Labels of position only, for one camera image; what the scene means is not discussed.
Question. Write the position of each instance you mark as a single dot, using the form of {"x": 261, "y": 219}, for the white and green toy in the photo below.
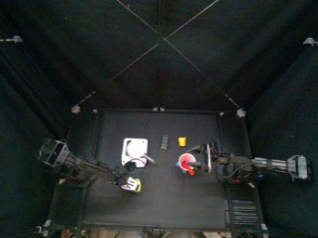
{"x": 132, "y": 184}

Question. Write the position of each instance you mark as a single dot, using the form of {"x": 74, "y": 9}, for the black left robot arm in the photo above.
{"x": 68, "y": 159}

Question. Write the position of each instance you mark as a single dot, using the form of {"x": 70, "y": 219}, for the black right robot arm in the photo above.
{"x": 265, "y": 163}

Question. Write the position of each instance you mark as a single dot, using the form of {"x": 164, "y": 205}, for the red toy pan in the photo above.
{"x": 186, "y": 160}

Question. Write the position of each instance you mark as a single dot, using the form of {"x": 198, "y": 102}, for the small blue toy piece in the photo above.
{"x": 183, "y": 171}

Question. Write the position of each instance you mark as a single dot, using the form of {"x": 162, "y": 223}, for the dark rectangular toy bar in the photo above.
{"x": 164, "y": 142}

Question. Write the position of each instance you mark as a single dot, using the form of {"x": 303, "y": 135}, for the white round plate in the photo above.
{"x": 135, "y": 148}

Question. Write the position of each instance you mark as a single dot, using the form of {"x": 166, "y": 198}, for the white rectangular tray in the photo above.
{"x": 135, "y": 143}

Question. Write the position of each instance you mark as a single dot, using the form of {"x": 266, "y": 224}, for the white printed label sticker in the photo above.
{"x": 243, "y": 212}

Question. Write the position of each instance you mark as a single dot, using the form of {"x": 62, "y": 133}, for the grey frame corner bracket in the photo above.
{"x": 15, "y": 39}
{"x": 158, "y": 109}
{"x": 241, "y": 112}
{"x": 75, "y": 108}
{"x": 309, "y": 41}

